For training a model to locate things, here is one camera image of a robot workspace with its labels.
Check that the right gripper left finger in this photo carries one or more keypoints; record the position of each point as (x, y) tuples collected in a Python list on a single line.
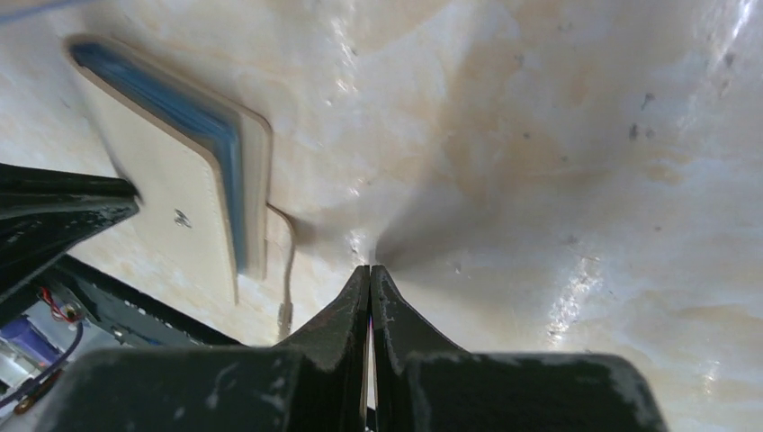
[(314, 380)]

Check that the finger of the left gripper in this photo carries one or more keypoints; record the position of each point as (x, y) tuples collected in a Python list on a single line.
[(44, 213)]

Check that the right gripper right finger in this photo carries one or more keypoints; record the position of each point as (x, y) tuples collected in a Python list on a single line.
[(426, 382)]

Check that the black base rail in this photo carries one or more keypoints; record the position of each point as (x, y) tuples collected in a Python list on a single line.
[(131, 316)]

